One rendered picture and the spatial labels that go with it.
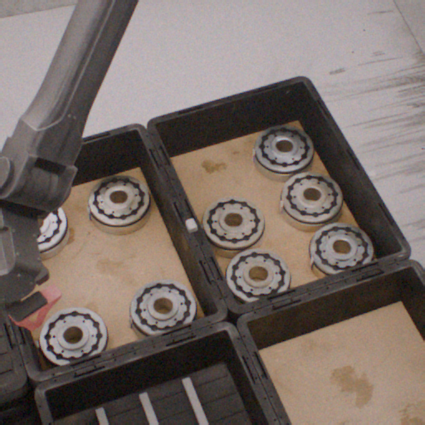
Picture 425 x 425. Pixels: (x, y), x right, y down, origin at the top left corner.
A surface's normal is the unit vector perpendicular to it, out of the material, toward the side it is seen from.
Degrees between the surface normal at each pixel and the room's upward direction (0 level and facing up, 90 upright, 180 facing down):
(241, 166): 0
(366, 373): 0
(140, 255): 0
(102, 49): 68
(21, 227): 42
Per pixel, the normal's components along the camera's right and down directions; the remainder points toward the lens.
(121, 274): 0.01, -0.58
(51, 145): 0.55, 0.40
